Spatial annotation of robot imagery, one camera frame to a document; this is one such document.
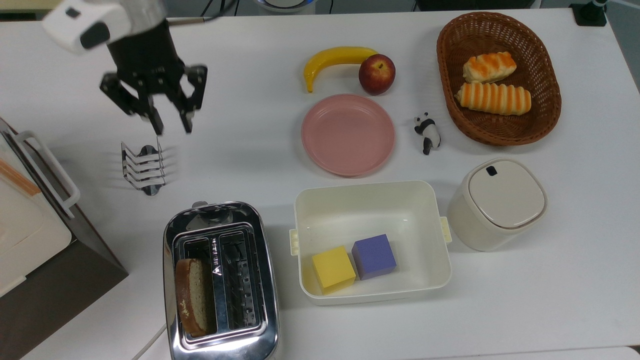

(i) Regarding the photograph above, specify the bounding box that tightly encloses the white toaster power cord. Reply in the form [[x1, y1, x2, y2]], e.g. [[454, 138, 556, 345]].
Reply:
[[131, 322, 168, 360]]

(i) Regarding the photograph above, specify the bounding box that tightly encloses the brown wicker basket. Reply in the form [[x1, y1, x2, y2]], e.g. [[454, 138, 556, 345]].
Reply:
[[436, 11, 562, 147]]

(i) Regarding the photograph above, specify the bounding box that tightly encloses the purple cube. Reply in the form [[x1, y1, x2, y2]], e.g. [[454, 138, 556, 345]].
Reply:
[[351, 233, 398, 281]]

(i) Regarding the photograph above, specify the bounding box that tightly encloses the brown bread slice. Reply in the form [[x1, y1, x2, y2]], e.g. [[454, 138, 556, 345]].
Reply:
[[174, 258, 217, 338]]

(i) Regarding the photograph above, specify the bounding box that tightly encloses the black camera stand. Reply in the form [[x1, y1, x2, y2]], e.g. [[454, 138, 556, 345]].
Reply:
[[570, 0, 608, 27]]

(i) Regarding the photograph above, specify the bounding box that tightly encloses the beige lidded trash can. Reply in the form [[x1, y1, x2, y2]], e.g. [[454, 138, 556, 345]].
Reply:
[[446, 158, 549, 252]]

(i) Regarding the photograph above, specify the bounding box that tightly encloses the yellow banana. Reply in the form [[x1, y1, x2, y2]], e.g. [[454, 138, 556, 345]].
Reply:
[[303, 46, 379, 93]]

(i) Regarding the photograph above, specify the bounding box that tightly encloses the orange cabinet door handle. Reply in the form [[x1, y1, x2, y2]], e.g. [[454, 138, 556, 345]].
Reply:
[[0, 159, 42, 196]]

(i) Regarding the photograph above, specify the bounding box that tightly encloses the round white robot base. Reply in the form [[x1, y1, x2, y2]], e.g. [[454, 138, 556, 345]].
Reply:
[[255, 0, 317, 13]]

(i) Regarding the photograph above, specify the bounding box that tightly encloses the long striped bread roll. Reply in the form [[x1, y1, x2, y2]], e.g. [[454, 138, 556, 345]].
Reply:
[[454, 82, 532, 116]]

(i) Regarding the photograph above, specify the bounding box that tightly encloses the white plastic storage container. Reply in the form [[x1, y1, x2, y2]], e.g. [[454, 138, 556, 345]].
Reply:
[[289, 180, 453, 306]]

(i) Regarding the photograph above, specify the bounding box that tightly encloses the white drawer handle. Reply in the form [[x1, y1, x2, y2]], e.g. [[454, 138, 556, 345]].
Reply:
[[15, 131, 81, 220]]

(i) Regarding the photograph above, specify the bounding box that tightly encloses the metal toast rack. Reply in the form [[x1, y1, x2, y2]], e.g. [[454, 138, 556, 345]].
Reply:
[[120, 136, 168, 197]]

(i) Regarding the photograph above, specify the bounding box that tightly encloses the yellow cube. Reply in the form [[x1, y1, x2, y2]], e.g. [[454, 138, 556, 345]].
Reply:
[[312, 245, 357, 295]]

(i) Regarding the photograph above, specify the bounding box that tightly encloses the panda figurine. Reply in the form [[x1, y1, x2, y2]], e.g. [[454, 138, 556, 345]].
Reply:
[[413, 112, 442, 156]]

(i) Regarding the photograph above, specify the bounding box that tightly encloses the cream wooden cabinet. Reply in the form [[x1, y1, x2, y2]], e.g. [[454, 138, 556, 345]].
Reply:
[[0, 117, 73, 298]]

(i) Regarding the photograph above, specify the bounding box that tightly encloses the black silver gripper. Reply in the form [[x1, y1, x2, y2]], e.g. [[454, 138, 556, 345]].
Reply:
[[99, 20, 209, 137]]

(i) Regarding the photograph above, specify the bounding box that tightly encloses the pink plate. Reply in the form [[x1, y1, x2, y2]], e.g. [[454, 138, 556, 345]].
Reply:
[[301, 93, 396, 177]]

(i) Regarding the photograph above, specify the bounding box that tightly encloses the dark brown drawer box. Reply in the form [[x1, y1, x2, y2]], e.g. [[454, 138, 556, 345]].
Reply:
[[0, 117, 129, 360]]

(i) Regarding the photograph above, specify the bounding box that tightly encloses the cream chrome toaster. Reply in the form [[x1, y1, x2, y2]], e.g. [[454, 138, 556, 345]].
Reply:
[[162, 201, 281, 360]]

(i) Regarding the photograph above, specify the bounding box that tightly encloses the short striped bread roll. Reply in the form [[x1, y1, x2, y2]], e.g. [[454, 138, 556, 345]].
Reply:
[[462, 51, 517, 84]]

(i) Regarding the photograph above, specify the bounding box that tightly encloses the red apple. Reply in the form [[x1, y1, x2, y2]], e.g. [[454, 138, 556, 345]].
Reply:
[[358, 53, 396, 96]]

